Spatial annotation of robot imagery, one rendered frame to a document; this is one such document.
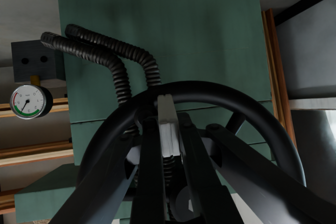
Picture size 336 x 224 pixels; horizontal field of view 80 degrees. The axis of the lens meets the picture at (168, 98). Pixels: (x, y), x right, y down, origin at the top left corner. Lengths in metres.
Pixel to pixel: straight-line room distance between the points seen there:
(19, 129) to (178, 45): 2.88
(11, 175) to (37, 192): 2.78
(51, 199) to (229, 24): 0.53
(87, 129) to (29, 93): 0.12
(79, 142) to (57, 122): 2.55
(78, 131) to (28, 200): 0.17
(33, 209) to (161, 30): 0.46
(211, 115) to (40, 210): 0.40
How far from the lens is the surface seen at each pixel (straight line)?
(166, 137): 0.15
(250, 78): 0.48
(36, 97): 0.43
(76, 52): 0.35
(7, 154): 2.70
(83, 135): 0.46
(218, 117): 0.45
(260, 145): 0.49
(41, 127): 3.08
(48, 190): 0.52
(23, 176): 3.26
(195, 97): 0.25
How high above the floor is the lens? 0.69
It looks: 2 degrees down
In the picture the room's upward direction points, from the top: 174 degrees clockwise
